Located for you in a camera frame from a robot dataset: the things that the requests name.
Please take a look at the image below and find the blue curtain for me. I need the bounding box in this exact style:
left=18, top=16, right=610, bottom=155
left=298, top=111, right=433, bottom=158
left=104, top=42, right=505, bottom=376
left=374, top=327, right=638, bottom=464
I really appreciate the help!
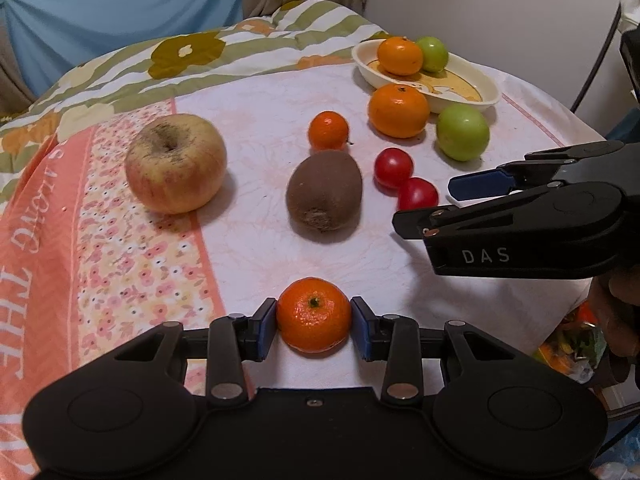
left=0, top=0, right=246, bottom=96

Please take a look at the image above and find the cream oval bowl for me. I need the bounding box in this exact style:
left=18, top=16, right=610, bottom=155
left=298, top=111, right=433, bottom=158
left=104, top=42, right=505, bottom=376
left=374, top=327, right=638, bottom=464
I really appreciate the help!
left=351, top=38, right=501, bottom=115

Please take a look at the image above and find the large tangerine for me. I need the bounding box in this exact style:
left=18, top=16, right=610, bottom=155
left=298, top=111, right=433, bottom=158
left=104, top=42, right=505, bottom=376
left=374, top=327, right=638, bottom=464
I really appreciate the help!
left=368, top=83, right=431, bottom=139
left=377, top=36, right=425, bottom=77

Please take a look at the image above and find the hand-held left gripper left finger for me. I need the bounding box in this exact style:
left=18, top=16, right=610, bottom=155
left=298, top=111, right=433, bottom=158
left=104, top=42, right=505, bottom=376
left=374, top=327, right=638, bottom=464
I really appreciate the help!
left=114, top=297, right=278, bottom=408

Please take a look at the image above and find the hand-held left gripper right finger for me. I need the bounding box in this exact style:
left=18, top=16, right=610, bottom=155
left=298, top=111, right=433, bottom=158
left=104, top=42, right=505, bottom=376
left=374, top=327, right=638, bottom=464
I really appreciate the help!
left=350, top=296, right=516, bottom=403

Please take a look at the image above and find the pink printed cloth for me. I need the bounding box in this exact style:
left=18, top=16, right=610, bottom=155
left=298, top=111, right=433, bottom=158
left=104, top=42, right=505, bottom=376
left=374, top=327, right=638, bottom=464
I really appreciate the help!
left=0, top=55, right=608, bottom=480

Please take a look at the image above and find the black cable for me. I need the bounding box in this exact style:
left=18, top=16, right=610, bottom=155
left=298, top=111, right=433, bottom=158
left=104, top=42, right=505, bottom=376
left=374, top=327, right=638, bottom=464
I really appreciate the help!
left=571, top=2, right=623, bottom=112

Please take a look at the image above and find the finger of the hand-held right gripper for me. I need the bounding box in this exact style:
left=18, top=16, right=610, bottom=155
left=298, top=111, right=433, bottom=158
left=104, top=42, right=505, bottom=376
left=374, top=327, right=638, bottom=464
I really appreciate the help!
left=391, top=182, right=561, bottom=242
left=447, top=141, right=626, bottom=202

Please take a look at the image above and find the small tangerine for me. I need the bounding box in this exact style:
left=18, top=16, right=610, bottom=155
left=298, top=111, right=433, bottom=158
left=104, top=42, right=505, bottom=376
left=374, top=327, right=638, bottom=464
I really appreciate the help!
left=307, top=111, right=350, bottom=152
left=276, top=276, right=353, bottom=354

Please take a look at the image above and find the person's right hand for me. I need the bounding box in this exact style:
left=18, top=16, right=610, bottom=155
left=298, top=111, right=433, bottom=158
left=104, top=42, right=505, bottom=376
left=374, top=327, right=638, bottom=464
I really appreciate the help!
left=587, top=265, right=640, bottom=361

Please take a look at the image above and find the colourful plastic bag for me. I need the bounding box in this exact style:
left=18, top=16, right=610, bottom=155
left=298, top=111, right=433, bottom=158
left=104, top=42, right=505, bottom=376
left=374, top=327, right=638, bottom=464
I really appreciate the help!
left=537, top=300, right=608, bottom=386

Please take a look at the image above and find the red cherry tomato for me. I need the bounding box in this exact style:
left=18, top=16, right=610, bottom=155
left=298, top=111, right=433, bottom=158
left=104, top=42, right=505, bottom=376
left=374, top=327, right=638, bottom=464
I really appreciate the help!
left=397, top=177, right=440, bottom=212
left=374, top=147, right=415, bottom=190

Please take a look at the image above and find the small green fruit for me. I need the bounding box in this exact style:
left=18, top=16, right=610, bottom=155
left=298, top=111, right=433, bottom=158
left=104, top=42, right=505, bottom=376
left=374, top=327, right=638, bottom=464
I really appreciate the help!
left=416, top=36, right=449, bottom=73

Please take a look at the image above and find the green floral quilt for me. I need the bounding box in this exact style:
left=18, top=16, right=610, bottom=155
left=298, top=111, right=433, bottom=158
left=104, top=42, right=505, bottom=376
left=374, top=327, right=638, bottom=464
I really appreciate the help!
left=0, top=0, right=396, bottom=201

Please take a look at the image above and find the large green fruit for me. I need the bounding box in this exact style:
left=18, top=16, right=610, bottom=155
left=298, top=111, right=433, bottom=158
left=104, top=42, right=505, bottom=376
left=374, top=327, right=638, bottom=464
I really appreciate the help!
left=436, top=105, right=490, bottom=162

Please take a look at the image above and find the yellow-red apple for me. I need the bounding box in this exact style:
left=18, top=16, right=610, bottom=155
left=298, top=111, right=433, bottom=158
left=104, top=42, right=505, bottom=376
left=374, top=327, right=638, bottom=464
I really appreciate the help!
left=125, top=113, right=228, bottom=215

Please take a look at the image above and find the brown kiwi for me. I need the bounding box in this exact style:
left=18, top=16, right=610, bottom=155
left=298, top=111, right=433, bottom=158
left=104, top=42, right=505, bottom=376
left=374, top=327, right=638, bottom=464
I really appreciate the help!
left=286, top=150, right=364, bottom=233

